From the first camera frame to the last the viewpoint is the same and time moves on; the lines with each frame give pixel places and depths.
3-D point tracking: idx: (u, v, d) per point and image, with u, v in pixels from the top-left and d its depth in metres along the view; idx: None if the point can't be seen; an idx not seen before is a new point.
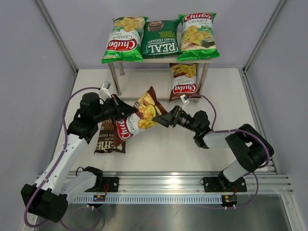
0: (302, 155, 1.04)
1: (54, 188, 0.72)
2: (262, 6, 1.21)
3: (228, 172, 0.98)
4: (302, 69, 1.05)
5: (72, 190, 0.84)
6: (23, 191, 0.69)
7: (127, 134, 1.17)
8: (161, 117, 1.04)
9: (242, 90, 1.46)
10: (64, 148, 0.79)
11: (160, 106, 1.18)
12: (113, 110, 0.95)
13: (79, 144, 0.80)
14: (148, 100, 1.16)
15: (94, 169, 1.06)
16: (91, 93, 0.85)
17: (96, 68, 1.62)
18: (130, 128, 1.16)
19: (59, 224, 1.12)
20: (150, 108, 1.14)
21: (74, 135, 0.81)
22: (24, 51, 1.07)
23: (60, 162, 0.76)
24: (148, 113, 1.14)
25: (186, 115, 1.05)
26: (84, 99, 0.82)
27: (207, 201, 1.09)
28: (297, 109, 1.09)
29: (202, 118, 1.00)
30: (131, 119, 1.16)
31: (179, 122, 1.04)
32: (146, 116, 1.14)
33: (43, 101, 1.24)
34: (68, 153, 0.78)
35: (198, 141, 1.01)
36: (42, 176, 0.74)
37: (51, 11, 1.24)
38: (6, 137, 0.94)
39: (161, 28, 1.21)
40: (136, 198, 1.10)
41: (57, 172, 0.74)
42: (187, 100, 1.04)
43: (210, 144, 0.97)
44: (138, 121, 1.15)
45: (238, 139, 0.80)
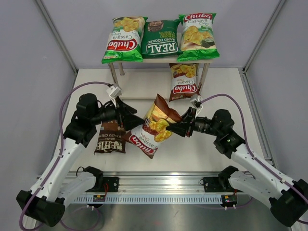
0: (302, 155, 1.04)
1: (49, 195, 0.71)
2: (262, 6, 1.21)
3: (236, 179, 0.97)
4: (301, 69, 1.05)
5: (70, 194, 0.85)
6: (19, 198, 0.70)
7: (152, 150, 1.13)
8: (175, 127, 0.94)
9: (242, 90, 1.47)
10: (60, 154, 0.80)
11: (174, 114, 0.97)
12: (111, 115, 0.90)
13: (75, 149, 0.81)
14: (158, 113, 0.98)
15: (94, 170, 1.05)
16: (88, 95, 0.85)
17: (96, 67, 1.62)
18: (150, 145, 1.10)
19: (59, 224, 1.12)
20: (162, 122, 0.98)
21: (70, 140, 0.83)
22: (24, 50, 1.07)
23: (56, 168, 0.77)
24: (161, 127, 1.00)
25: (204, 119, 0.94)
26: (81, 101, 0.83)
27: (207, 200, 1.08)
28: (297, 109, 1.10)
29: (225, 117, 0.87)
30: (146, 138, 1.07)
31: (196, 128, 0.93)
32: (160, 130, 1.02)
33: (43, 101, 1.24)
34: (64, 159, 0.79)
35: (222, 147, 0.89)
36: (37, 183, 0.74)
37: (51, 11, 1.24)
38: (6, 137, 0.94)
39: (161, 28, 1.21)
40: (136, 198, 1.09)
41: (52, 178, 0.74)
42: (200, 107, 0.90)
43: (237, 161, 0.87)
44: (153, 138, 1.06)
45: (290, 199, 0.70)
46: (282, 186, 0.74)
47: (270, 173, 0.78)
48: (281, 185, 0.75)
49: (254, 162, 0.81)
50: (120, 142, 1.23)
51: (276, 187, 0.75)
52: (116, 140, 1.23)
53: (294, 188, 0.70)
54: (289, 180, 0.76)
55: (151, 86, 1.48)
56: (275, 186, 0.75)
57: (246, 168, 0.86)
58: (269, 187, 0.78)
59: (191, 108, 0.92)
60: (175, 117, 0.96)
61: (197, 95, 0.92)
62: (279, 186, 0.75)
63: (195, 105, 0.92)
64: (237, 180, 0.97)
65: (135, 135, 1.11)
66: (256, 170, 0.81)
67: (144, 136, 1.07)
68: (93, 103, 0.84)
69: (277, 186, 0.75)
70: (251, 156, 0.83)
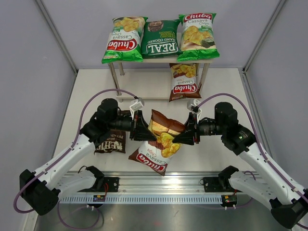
0: (302, 155, 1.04)
1: (49, 182, 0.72)
2: (263, 6, 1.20)
3: (235, 179, 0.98)
4: (302, 69, 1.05)
5: (66, 187, 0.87)
6: (22, 176, 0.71)
7: (162, 167, 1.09)
8: (181, 136, 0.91)
9: (242, 90, 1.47)
10: (71, 146, 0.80)
11: (174, 124, 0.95)
12: (127, 124, 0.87)
13: (86, 146, 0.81)
14: (158, 128, 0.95)
15: (96, 170, 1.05)
16: (110, 99, 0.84)
17: (96, 68, 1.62)
18: (159, 162, 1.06)
19: (59, 224, 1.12)
20: (165, 135, 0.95)
21: (84, 137, 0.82)
22: (24, 51, 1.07)
23: (63, 158, 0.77)
24: (167, 142, 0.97)
25: (208, 121, 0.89)
26: (103, 105, 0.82)
27: (207, 201, 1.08)
28: (297, 109, 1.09)
29: (226, 108, 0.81)
30: (153, 155, 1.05)
31: (201, 134, 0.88)
32: (166, 144, 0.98)
33: (43, 101, 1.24)
34: (73, 151, 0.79)
35: (229, 142, 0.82)
36: (42, 167, 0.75)
37: (52, 11, 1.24)
38: (6, 137, 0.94)
39: (161, 28, 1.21)
40: (136, 198, 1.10)
41: (57, 167, 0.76)
42: (199, 110, 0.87)
43: (247, 161, 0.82)
44: (160, 153, 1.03)
45: (298, 208, 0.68)
46: (292, 194, 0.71)
47: (283, 180, 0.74)
48: (292, 193, 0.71)
49: (266, 166, 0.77)
50: (120, 142, 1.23)
51: (288, 194, 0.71)
52: (116, 140, 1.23)
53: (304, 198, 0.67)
54: (301, 189, 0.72)
55: (151, 86, 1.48)
56: (286, 194, 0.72)
57: (256, 169, 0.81)
58: (277, 191, 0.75)
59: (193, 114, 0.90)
60: (177, 128, 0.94)
61: (193, 99, 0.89)
62: (291, 193, 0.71)
63: (193, 111, 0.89)
64: (237, 180, 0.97)
65: (142, 154, 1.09)
66: (266, 173, 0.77)
67: (150, 152, 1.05)
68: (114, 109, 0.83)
69: (288, 193, 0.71)
70: (264, 159, 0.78)
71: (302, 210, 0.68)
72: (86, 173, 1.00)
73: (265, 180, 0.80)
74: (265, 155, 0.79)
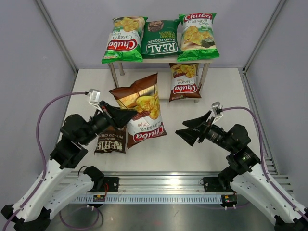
0: (302, 155, 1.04)
1: (27, 217, 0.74)
2: (262, 6, 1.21)
3: (237, 184, 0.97)
4: (302, 69, 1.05)
5: (58, 204, 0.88)
6: (3, 212, 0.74)
7: (160, 128, 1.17)
8: (185, 132, 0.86)
9: (242, 90, 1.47)
10: (43, 177, 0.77)
11: (137, 87, 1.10)
12: (103, 123, 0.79)
13: (58, 174, 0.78)
14: (130, 99, 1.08)
15: (96, 170, 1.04)
16: (72, 118, 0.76)
17: (96, 68, 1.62)
18: (153, 126, 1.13)
19: (60, 224, 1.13)
20: (140, 100, 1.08)
21: (56, 163, 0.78)
22: (24, 51, 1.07)
23: (36, 191, 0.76)
24: (146, 104, 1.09)
25: (219, 128, 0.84)
26: (64, 127, 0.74)
27: (207, 201, 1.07)
28: (297, 109, 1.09)
29: (241, 135, 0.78)
30: (144, 125, 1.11)
31: (208, 136, 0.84)
32: (148, 107, 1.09)
33: (43, 101, 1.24)
34: (46, 182, 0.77)
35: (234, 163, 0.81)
36: (19, 202, 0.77)
37: (52, 11, 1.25)
38: (6, 137, 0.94)
39: (161, 28, 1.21)
40: (136, 198, 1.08)
41: (31, 201, 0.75)
42: (220, 114, 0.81)
43: (250, 180, 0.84)
44: (150, 118, 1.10)
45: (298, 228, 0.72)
46: (294, 214, 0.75)
47: (284, 199, 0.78)
48: (293, 212, 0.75)
49: (268, 186, 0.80)
50: (120, 142, 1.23)
51: (289, 214, 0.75)
52: (116, 140, 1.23)
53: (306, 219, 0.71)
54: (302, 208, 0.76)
55: None
56: (288, 213, 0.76)
57: (258, 187, 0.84)
58: (279, 211, 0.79)
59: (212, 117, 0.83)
60: (141, 87, 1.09)
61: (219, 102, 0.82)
62: (292, 213, 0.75)
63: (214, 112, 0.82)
64: (239, 186, 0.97)
65: (136, 134, 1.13)
66: (268, 193, 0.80)
67: (141, 125, 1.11)
68: (79, 127, 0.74)
69: (289, 213, 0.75)
70: (267, 179, 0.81)
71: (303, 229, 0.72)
72: (82, 181, 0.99)
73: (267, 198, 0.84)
74: (267, 174, 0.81)
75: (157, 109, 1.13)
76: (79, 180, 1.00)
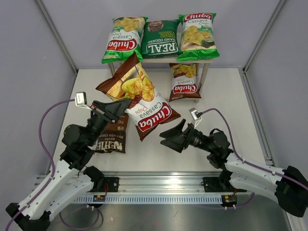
0: (302, 155, 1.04)
1: (32, 214, 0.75)
2: (263, 6, 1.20)
3: (236, 180, 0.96)
4: (302, 69, 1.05)
5: (58, 206, 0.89)
6: (8, 209, 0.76)
7: (164, 109, 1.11)
8: (172, 140, 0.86)
9: (242, 90, 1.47)
10: (52, 176, 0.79)
11: (118, 73, 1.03)
12: (102, 121, 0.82)
13: (67, 173, 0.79)
14: (116, 89, 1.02)
15: (96, 171, 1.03)
16: (69, 128, 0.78)
17: (96, 68, 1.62)
18: (154, 109, 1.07)
19: (60, 224, 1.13)
20: (125, 87, 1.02)
21: (65, 163, 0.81)
22: (24, 51, 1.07)
23: (44, 190, 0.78)
24: (133, 88, 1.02)
25: (198, 133, 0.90)
26: (65, 139, 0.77)
27: (207, 201, 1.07)
28: (297, 109, 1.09)
29: (222, 141, 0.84)
30: (143, 112, 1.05)
31: (191, 142, 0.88)
32: (137, 90, 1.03)
33: (43, 101, 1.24)
34: (54, 181, 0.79)
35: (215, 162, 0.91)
36: (26, 199, 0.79)
37: (52, 11, 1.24)
38: (6, 138, 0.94)
39: (161, 28, 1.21)
40: (136, 198, 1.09)
41: (38, 199, 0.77)
42: (199, 117, 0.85)
43: (232, 170, 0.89)
44: (145, 100, 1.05)
45: (288, 192, 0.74)
46: (275, 178, 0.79)
47: (261, 170, 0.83)
48: (274, 177, 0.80)
49: (245, 166, 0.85)
50: (120, 142, 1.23)
51: (271, 180, 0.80)
52: (116, 140, 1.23)
53: (285, 176, 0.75)
54: (280, 170, 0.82)
55: None
56: (269, 180, 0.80)
57: (242, 173, 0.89)
58: (265, 182, 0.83)
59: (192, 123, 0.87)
60: (122, 73, 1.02)
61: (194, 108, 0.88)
62: (273, 178, 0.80)
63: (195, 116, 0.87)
64: (237, 180, 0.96)
65: (139, 122, 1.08)
66: (249, 172, 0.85)
67: (140, 111, 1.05)
68: (78, 134, 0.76)
69: (271, 179, 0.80)
70: (241, 160, 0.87)
71: (286, 186, 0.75)
72: (82, 182, 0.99)
73: (250, 177, 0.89)
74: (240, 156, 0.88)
75: (149, 88, 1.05)
76: (78, 181, 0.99)
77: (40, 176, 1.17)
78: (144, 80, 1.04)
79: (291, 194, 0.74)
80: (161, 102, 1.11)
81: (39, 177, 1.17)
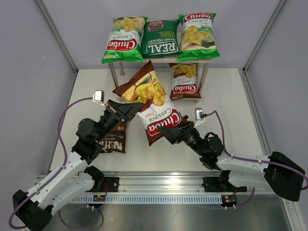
0: (302, 156, 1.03)
1: (41, 202, 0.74)
2: (263, 6, 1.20)
3: (235, 179, 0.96)
4: (302, 68, 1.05)
5: (60, 200, 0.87)
6: (15, 196, 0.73)
7: (174, 115, 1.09)
8: (168, 131, 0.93)
9: (242, 90, 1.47)
10: (63, 165, 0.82)
11: (134, 79, 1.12)
12: (113, 120, 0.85)
13: (79, 164, 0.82)
14: (130, 93, 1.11)
15: (96, 170, 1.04)
16: (84, 121, 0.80)
17: (96, 67, 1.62)
18: (162, 114, 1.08)
19: (60, 224, 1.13)
20: (138, 91, 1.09)
21: (76, 155, 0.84)
22: (24, 51, 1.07)
23: (56, 177, 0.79)
24: (146, 92, 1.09)
25: (196, 134, 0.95)
26: (79, 132, 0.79)
27: (207, 201, 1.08)
28: (297, 109, 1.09)
29: (217, 146, 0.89)
30: (152, 116, 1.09)
31: (186, 139, 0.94)
32: (149, 95, 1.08)
33: (43, 101, 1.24)
34: (66, 170, 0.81)
35: (209, 164, 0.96)
36: (35, 187, 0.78)
37: (52, 11, 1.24)
38: (6, 137, 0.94)
39: (161, 28, 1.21)
40: (136, 198, 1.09)
41: (49, 186, 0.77)
42: (203, 118, 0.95)
43: (224, 167, 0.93)
44: (155, 105, 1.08)
45: (277, 176, 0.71)
46: (262, 166, 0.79)
47: (249, 161, 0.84)
48: (261, 165, 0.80)
49: (234, 160, 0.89)
50: (120, 142, 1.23)
51: (259, 169, 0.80)
52: (116, 140, 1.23)
53: (272, 162, 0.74)
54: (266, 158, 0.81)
55: None
56: (258, 170, 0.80)
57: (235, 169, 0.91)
58: (256, 173, 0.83)
59: (190, 123, 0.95)
60: (137, 78, 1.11)
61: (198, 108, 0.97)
62: (260, 166, 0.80)
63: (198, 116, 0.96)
64: (236, 178, 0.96)
65: (148, 125, 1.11)
66: (240, 165, 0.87)
67: (149, 115, 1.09)
68: (92, 129, 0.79)
69: (259, 168, 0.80)
70: (230, 157, 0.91)
71: (274, 172, 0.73)
72: (83, 179, 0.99)
73: (243, 172, 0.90)
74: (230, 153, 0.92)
75: (160, 94, 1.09)
76: (79, 178, 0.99)
77: (40, 176, 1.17)
78: (157, 86, 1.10)
79: (282, 178, 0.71)
80: (172, 108, 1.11)
81: (39, 177, 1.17)
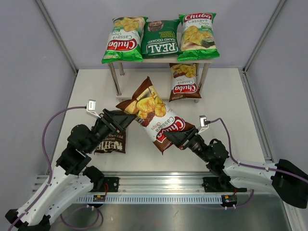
0: (302, 155, 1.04)
1: (31, 221, 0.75)
2: (263, 6, 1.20)
3: (238, 183, 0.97)
4: (302, 68, 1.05)
5: (57, 209, 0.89)
6: (7, 216, 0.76)
7: (178, 123, 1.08)
8: (173, 134, 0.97)
9: (242, 90, 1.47)
10: (48, 182, 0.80)
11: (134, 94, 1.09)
12: (106, 130, 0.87)
13: (63, 180, 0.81)
14: (132, 106, 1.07)
15: (96, 170, 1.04)
16: (79, 127, 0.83)
17: (96, 67, 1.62)
18: (167, 123, 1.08)
19: (60, 224, 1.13)
20: (140, 105, 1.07)
21: (60, 170, 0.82)
22: (24, 51, 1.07)
23: (41, 196, 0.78)
24: (147, 106, 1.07)
25: (201, 140, 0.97)
26: (71, 136, 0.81)
27: (207, 200, 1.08)
28: (298, 109, 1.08)
29: (221, 152, 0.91)
30: (158, 126, 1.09)
31: (190, 146, 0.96)
32: (151, 108, 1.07)
33: (43, 101, 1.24)
34: (51, 187, 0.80)
35: (215, 171, 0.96)
36: (24, 206, 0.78)
37: (52, 11, 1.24)
38: (6, 136, 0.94)
39: (161, 28, 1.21)
40: (136, 198, 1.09)
41: (36, 205, 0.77)
42: (207, 125, 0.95)
43: (231, 174, 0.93)
44: (157, 117, 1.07)
45: (285, 184, 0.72)
46: (269, 174, 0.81)
47: (256, 169, 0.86)
48: (268, 173, 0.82)
49: (241, 168, 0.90)
50: (120, 142, 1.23)
51: (266, 176, 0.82)
52: (116, 140, 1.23)
53: (279, 170, 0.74)
54: (273, 164, 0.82)
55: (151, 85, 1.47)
56: (265, 177, 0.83)
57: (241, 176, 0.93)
58: (264, 180, 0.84)
59: (195, 129, 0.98)
60: (138, 92, 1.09)
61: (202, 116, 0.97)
62: (267, 174, 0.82)
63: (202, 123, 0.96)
64: (237, 180, 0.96)
65: (156, 135, 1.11)
66: (248, 173, 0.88)
67: (155, 127, 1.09)
68: (84, 135, 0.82)
69: (266, 175, 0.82)
70: (237, 163, 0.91)
71: (281, 179, 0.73)
72: (81, 183, 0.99)
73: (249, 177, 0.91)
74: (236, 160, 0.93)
75: (160, 105, 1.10)
76: (78, 182, 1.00)
77: (40, 176, 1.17)
78: (157, 99, 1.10)
79: (289, 186, 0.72)
80: (174, 116, 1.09)
81: (39, 177, 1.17)
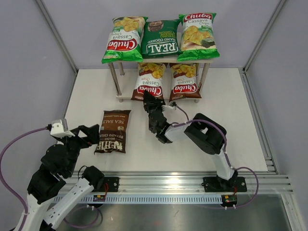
0: (301, 155, 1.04)
1: None
2: (263, 6, 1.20)
3: (220, 171, 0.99)
4: (301, 68, 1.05)
5: (58, 216, 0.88)
6: None
7: (158, 90, 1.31)
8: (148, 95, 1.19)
9: (242, 90, 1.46)
10: (26, 211, 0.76)
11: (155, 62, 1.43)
12: (77, 144, 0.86)
13: (40, 207, 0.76)
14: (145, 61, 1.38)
15: (96, 170, 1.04)
16: (53, 147, 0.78)
17: (96, 67, 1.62)
18: (152, 83, 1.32)
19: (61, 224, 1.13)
20: (149, 64, 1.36)
21: (34, 197, 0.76)
22: (24, 52, 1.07)
23: (23, 225, 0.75)
24: (153, 67, 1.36)
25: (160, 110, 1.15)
26: (44, 158, 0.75)
27: (208, 200, 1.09)
28: (298, 109, 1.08)
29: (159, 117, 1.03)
30: (146, 79, 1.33)
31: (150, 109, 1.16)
32: (153, 69, 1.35)
33: (43, 101, 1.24)
34: (31, 215, 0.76)
35: (161, 137, 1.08)
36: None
37: (52, 11, 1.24)
38: (6, 137, 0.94)
39: (161, 27, 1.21)
40: (136, 198, 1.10)
41: None
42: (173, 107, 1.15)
43: (172, 137, 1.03)
44: (150, 77, 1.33)
45: (195, 130, 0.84)
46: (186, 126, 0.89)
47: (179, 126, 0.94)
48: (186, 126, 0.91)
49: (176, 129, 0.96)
50: (120, 142, 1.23)
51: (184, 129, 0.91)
52: (116, 140, 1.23)
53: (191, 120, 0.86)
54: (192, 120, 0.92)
55: None
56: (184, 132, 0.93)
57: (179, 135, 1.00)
58: None
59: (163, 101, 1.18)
60: None
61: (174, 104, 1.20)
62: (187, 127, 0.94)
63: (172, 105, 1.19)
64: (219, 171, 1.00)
65: (139, 86, 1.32)
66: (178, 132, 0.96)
67: (145, 79, 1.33)
68: (60, 157, 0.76)
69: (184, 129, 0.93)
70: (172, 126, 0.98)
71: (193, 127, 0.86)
72: (80, 186, 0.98)
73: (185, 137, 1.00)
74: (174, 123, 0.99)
75: (160, 73, 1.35)
76: (77, 186, 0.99)
77: None
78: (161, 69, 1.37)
79: (198, 132, 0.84)
80: (160, 84, 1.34)
81: None
